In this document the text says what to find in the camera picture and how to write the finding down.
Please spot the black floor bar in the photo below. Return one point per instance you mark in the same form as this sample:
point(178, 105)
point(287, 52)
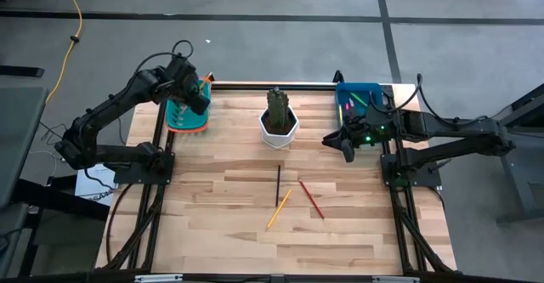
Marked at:
point(21, 71)

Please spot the white paper sheet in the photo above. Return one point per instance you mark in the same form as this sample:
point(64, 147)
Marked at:
point(91, 185)

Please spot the black aluminium table frame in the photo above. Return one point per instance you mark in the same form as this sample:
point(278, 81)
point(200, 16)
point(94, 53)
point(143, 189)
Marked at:
point(272, 87)

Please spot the silver bracket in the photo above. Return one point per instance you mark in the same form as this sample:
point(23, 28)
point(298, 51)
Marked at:
point(395, 279)
point(157, 279)

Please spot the yellow pencil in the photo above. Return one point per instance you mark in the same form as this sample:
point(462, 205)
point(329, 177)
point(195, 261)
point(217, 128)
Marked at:
point(279, 209)

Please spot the green cactus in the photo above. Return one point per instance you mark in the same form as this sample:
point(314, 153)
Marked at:
point(278, 109)

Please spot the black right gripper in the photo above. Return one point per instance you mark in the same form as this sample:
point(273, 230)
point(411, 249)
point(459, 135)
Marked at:
point(374, 126)

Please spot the dark purple pencil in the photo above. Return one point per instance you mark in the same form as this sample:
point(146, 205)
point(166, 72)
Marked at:
point(278, 185)

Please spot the blue plastic tray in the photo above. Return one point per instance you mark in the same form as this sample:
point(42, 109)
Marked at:
point(370, 88)

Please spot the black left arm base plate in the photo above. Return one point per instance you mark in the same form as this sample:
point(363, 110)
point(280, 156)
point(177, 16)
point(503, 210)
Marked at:
point(140, 177)

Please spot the yellow pen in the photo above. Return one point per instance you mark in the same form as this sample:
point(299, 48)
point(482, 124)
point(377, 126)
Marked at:
point(341, 115)

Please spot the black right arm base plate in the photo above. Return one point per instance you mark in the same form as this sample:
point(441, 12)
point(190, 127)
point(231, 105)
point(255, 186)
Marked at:
point(418, 180)

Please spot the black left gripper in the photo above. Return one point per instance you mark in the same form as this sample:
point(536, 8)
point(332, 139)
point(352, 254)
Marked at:
point(187, 79)

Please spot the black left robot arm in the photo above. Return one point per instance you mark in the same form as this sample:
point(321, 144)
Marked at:
point(110, 104)

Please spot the white hexagonal plant pot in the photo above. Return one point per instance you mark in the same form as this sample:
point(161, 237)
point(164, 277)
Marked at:
point(278, 140)

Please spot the red pencil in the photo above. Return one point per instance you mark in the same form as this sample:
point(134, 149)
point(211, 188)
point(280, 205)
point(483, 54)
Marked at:
point(311, 199)

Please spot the green basket orange rim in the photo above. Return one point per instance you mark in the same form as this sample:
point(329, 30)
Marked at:
point(187, 121)

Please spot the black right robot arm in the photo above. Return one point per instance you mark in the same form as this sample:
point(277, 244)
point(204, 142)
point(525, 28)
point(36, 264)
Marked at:
point(459, 134)

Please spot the dark desk with legs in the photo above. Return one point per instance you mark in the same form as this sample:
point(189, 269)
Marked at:
point(527, 181)

